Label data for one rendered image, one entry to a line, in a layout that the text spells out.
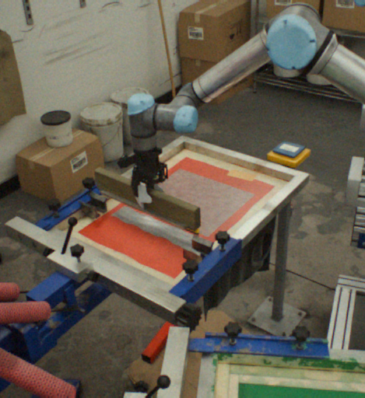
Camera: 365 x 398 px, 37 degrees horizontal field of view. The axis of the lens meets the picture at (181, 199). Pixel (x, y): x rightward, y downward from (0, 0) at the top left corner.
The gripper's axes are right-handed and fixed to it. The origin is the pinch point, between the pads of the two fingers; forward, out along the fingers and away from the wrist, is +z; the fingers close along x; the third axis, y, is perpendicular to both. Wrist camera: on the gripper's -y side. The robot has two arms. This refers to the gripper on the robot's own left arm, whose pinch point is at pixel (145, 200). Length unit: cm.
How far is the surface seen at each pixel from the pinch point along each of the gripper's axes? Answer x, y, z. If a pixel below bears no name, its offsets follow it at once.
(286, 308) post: 82, 13, 108
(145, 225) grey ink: 2.8, -3.6, 12.7
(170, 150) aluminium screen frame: 44, -26, 10
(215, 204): 26.8, 8.3, 13.5
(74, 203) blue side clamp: -5.1, -29.0, 8.7
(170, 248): -1.7, 10.1, 13.5
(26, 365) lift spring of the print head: -66, 24, -4
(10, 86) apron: 91, -196, 34
